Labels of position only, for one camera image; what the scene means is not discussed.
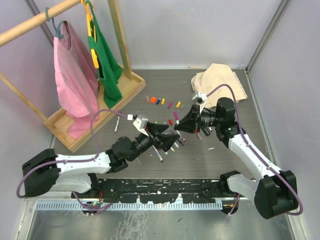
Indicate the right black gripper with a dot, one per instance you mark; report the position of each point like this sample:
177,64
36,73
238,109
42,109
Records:
189,123

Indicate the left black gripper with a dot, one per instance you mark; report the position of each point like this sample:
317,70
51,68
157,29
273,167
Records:
164,141

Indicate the orange black highlighter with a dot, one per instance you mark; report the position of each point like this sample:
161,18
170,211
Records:
206,130

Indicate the orange highlighter cap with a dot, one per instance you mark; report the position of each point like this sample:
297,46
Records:
153,100

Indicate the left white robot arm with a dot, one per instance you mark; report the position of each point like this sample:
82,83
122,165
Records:
51,172

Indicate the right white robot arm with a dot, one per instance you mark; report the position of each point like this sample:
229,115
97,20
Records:
272,190

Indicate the beige cloth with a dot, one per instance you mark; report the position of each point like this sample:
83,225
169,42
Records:
216,75

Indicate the wooden clothes rack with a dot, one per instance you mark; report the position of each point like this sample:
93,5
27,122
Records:
130,84

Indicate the green shirt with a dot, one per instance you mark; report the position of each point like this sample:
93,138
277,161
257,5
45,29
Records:
109,70

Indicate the pink shirt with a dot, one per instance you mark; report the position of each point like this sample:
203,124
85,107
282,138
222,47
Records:
76,79

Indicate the yellow clothes hanger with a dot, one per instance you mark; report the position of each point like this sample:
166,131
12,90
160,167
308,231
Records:
91,31

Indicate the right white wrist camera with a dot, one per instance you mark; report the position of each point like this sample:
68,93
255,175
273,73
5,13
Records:
200,99

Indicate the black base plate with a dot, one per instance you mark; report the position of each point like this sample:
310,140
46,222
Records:
157,191

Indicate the slotted cable duct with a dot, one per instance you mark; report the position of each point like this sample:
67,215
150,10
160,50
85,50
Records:
150,206

